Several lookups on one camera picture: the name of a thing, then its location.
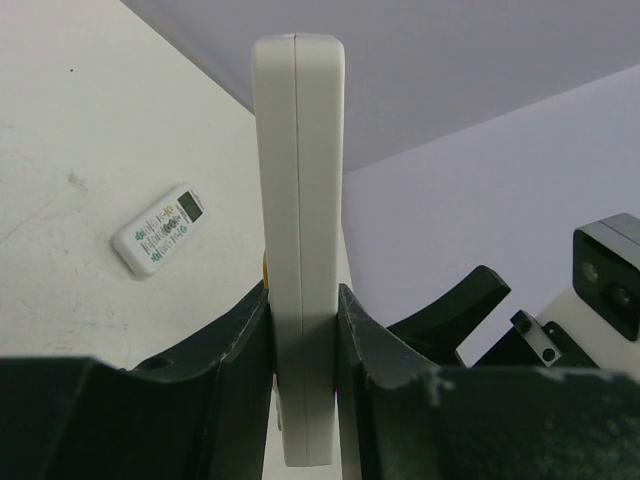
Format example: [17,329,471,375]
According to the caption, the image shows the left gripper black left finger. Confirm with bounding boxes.
[1,284,273,479]

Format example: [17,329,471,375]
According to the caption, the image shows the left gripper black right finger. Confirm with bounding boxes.
[337,286,639,479]

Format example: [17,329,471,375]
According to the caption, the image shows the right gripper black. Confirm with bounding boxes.
[387,264,640,370]

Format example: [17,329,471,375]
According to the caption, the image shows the white AC remote with display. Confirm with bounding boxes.
[111,183,208,278]

